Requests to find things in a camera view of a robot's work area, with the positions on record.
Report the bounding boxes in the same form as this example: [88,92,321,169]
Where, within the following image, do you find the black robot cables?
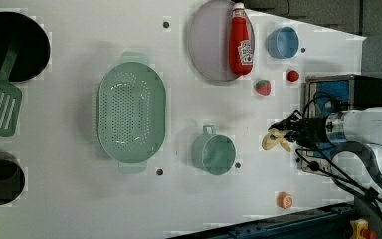
[294,91,382,239]

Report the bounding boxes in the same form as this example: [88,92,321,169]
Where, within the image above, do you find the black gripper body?
[294,118,328,149]

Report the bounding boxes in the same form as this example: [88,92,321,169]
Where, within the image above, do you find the black toaster oven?
[300,75,382,175]

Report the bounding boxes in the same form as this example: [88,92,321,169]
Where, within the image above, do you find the green slotted spatula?
[0,43,22,137]

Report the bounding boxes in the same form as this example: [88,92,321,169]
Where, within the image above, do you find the light red toy strawberry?
[255,80,271,96]

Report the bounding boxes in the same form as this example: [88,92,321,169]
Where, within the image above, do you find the yellow red emergency button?
[350,218,377,239]

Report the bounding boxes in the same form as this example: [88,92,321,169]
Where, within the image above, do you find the toy orange slice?
[278,192,293,209]

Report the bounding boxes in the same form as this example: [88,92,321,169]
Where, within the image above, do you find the grey round plate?
[187,0,255,81]

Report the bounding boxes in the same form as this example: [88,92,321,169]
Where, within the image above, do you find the peeled toy banana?
[262,128,291,152]

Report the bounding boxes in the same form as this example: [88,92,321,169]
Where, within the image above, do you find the blue aluminium frame rail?
[169,203,358,239]

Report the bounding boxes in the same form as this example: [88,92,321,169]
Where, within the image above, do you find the blue cup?
[266,27,299,59]

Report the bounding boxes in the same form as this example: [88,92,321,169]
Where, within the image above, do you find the green mug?
[191,125,236,175]

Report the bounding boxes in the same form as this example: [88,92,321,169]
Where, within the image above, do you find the green oval colander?
[97,51,167,174]

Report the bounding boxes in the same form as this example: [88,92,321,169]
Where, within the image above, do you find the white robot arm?
[262,107,382,205]

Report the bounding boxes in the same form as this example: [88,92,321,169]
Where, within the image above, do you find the black round pan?
[0,12,51,82]

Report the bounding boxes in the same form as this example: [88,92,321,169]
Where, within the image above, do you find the dark red toy strawberry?
[286,70,299,82]

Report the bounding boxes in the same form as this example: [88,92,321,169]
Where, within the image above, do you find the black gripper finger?
[284,131,303,143]
[270,111,302,131]

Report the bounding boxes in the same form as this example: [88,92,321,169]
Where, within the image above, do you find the red ketchup bottle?
[229,3,253,76]

